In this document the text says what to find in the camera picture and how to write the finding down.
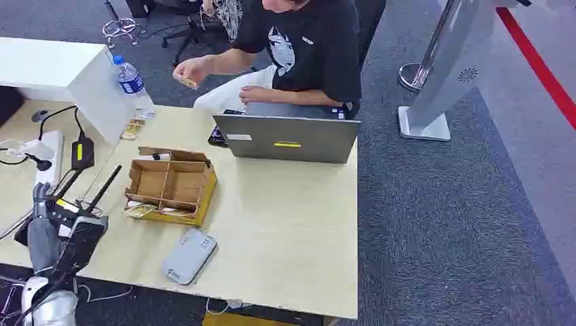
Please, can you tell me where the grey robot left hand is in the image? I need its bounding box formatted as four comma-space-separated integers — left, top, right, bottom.
26, 181, 62, 276

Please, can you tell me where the person's left hand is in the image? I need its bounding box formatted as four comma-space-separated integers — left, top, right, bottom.
238, 86, 272, 106

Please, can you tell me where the person's right hand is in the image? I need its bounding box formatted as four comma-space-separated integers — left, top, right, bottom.
172, 56, 211, 90

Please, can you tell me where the black office chair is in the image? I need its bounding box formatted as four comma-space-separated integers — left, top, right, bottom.
153, 0, 217, 68

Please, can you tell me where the black box device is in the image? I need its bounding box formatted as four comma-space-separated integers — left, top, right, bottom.
56, 215, 109, 275

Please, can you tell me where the black router with antennas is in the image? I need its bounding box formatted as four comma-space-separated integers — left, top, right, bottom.
13, 164, 123, 247

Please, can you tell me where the black smartphone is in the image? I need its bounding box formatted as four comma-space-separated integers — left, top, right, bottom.
207, 109, 247, 149

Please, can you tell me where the grey laptop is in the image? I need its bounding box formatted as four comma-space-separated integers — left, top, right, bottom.
212, 113, 362, 165

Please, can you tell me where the clear water bottle blue cap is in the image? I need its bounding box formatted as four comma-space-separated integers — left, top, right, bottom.
111, 54, 157, 121

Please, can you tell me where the person in patterned top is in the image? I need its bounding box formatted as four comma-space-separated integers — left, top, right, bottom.
200, 0, 245, 45

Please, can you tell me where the black case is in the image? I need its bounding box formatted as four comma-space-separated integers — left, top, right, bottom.
124, 0, 157, 19

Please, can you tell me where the chrome stool base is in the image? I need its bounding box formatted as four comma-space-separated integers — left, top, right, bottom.
101, 0, 141, 50

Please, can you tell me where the stack of cards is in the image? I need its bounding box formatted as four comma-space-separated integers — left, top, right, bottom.
120, 117, 147, 142

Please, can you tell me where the white power strip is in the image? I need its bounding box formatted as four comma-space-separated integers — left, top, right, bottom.
34, 130, 65, 191

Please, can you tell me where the black power adapter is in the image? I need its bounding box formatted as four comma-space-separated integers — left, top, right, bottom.
70, 134, 96, 171

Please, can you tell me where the card with pale print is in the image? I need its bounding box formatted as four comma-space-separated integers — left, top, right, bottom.
159, 207, 195, 219
122, 203, 159, 220

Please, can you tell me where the wooden card box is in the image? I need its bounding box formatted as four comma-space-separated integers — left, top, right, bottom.
124, 146, 219, 229

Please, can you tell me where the white desk partition block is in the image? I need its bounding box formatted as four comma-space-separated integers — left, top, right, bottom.
0, 37, 132, 145

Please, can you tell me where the grey flat pouch device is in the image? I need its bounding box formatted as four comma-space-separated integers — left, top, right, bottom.
161, 228, 218, 286

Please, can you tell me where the white kiosk stand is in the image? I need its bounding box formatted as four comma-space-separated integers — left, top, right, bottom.
397, 0, 533, 143

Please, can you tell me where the yellow box under table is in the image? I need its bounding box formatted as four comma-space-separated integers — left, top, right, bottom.
202, 312, 298, 326

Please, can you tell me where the white plug with cable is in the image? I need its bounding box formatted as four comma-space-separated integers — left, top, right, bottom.
0, 139, 56, 166

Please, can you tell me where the chrome stanchion post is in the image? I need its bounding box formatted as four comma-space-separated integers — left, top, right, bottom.
397, 0, 456, 94

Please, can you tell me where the white cable under table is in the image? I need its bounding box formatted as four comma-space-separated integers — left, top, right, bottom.
204, 297, 254, 316

